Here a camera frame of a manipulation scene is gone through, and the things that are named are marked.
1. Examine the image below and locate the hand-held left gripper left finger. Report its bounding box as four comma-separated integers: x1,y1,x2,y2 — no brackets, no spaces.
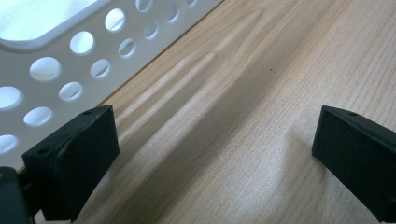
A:
21,105,121,223

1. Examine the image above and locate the white plastic perforated basket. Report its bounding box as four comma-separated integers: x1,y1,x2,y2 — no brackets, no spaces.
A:
0,0,225,171

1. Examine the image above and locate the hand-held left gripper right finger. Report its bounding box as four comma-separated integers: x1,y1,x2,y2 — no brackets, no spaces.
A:
311,105,396,223

